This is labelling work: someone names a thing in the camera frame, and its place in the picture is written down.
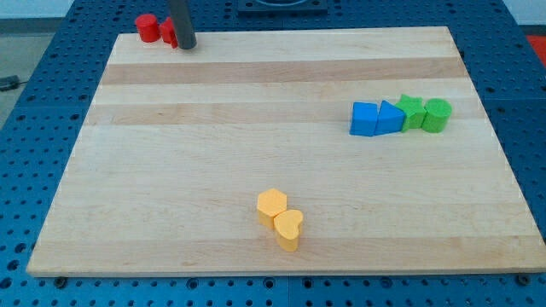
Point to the green cylinder block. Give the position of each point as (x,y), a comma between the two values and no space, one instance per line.
(438,115)

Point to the yellow heart block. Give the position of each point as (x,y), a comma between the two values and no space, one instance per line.
(288,226)

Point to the blue cube block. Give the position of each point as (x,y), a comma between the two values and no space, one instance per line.
(364,118)

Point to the light wooden board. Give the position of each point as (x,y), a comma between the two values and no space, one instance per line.
(164,176)

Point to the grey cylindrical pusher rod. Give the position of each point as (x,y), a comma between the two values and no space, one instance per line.
(182,23)

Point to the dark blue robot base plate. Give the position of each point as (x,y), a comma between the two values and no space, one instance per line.
(251,7)

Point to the red cylinder block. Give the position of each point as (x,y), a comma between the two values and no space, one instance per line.
(147,27)

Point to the black device on floor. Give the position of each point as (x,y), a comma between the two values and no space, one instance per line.
(11,82)

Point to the blue triangle block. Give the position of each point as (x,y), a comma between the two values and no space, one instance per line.
(390,119)

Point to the green star block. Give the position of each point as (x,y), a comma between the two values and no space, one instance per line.
(414,111)

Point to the yellow hexagon block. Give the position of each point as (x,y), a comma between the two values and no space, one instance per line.
(270,204)

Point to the red star block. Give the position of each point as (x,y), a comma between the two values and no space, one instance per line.
(167,32)

